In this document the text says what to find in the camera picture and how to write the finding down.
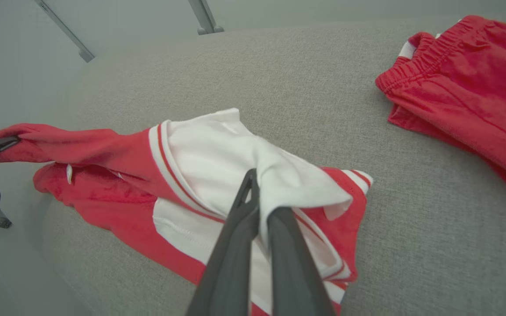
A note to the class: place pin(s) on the red jersey with white sleeves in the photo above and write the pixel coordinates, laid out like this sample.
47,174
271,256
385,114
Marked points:
209,153

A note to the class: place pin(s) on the grey double partition post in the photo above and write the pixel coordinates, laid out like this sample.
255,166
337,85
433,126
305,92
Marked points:
204,17

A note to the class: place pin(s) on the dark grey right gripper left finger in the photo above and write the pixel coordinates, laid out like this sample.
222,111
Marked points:
233,263

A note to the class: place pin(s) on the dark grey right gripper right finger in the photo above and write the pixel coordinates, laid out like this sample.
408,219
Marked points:
294,272

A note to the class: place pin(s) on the red Bulls 23 shorts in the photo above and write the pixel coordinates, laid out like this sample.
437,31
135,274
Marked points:
472,87

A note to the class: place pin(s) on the thin grey metal strut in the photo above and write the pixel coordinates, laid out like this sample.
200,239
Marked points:
66,30

